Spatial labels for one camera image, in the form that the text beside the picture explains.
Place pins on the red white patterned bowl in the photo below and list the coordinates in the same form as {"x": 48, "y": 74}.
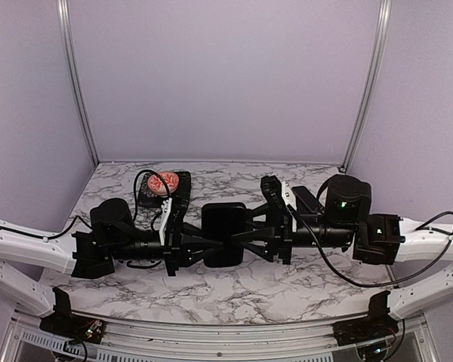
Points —
{"x": 166, "y": 183}

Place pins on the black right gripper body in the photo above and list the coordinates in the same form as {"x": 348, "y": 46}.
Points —
{"x": 338, "y": 237}

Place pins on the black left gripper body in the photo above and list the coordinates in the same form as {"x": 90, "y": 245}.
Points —
{"x": 127, "y": 252}

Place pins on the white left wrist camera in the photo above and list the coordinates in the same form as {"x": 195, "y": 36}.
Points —
{"x": 165, "y": 214}

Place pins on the right aluminium frame post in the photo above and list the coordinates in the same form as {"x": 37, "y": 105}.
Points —
{"x": 374, "y": 67}

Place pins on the black smartphone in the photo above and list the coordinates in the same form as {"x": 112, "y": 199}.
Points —
{"x": 307, "y": 201}

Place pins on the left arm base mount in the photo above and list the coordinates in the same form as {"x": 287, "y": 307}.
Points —
{"x": 76, "y": 328}

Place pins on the black phone case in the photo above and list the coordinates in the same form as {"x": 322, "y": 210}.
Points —
{"x": 220, "y": 221}

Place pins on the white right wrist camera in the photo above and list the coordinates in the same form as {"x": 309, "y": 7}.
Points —
{"x": 290, "y": 203}

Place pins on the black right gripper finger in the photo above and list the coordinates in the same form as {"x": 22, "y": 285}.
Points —
{"x": 263, "y": 215}
{"x": 261, "y": 242}

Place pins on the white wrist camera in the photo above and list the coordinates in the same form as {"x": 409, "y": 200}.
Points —
{"x": 165, "y": 214}
{"x": 290, "y": 203}

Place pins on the black square plate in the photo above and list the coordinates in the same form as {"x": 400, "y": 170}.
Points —
{"x": 146, "y": 198}

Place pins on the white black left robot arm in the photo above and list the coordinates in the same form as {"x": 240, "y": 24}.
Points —
{"x": 35, "y": 247}

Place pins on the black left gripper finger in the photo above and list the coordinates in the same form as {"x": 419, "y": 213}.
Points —
{"x": 191, "y": 255}
{"x": 200, "y": 234}

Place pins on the left aluminium frame post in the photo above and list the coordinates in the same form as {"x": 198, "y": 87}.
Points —
{"x": 73, "y": 71}

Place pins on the aluminium front rail base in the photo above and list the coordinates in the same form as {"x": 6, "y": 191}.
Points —
{"x": 129, "y": 340}

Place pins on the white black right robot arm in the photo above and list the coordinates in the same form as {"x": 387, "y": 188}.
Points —
{"x": 386, "y": 239}

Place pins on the aluminium frame post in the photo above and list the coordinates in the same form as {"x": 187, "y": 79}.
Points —
{"x": 374, "y": 67}
{"x": 73, "y": 71}

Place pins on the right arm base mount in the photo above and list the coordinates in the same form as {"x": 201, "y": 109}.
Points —
{"x": 363, "y": 330}

